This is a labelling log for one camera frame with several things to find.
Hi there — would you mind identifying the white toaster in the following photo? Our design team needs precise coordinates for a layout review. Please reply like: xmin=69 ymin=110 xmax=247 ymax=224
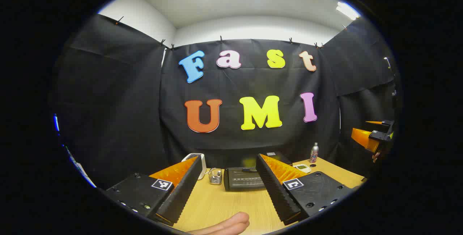
xmin=182 ymin=153 xmax=207 ymax=180

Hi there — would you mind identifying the ceiling light panel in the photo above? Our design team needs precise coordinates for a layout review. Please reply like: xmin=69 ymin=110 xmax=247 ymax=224
xmin=336 ymin=1 xmax=361 ymax=20

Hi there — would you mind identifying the black electric oven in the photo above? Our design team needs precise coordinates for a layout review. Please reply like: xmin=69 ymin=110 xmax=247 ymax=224
xmin=223 ymin=152 xmax=293 ymax=192

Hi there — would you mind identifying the metal wire basket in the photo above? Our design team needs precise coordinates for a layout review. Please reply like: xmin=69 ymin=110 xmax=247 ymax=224
xmin=208 ymin=168 xmax=223 ymax=185

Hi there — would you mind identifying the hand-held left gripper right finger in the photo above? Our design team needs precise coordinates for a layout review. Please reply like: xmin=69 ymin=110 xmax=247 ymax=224
xmin=256 ymin=154 xmax=357 ymax=226

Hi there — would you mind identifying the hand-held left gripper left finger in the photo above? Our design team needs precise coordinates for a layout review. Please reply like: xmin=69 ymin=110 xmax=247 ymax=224
xmin=105 ymin=155 xmax=203 ymax=227

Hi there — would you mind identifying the black backdrop cloth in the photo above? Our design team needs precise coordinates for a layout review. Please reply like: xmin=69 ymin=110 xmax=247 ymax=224
xmin=49 ymin=13 xmax=398 ymax=192

